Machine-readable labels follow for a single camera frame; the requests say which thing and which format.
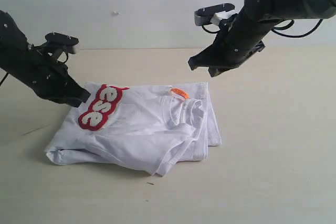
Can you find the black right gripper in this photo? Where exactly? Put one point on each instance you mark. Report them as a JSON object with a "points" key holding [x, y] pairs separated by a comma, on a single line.
{"points": [[243, 40]]}

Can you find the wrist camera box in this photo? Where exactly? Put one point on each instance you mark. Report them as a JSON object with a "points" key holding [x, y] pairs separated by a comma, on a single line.
{"points": [[66, 43], [213, 14]]}

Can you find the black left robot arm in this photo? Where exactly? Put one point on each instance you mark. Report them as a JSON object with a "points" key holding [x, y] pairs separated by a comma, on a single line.
{"points": [[13, 37]]}

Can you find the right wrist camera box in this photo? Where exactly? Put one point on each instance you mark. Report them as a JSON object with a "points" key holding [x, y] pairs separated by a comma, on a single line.
{"points": [[213, 14]]}

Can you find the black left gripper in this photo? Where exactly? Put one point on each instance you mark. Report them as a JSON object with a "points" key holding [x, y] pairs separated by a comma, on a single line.
{"points": [[37, 71]]}

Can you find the orange hang tag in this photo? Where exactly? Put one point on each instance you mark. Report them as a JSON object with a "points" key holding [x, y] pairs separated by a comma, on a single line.
{"points": [[180, 94]]}

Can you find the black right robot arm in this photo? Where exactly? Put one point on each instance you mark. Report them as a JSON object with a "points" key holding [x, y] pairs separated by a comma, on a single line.
{"points": [[278, 15]]}

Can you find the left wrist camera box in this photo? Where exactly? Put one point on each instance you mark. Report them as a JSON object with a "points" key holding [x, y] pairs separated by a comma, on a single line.
{"points": [[66, 43]]}

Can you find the white t-shirt red Chinese patch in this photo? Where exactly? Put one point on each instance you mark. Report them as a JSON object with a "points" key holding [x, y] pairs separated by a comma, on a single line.
{"points": [[139, 127]]}

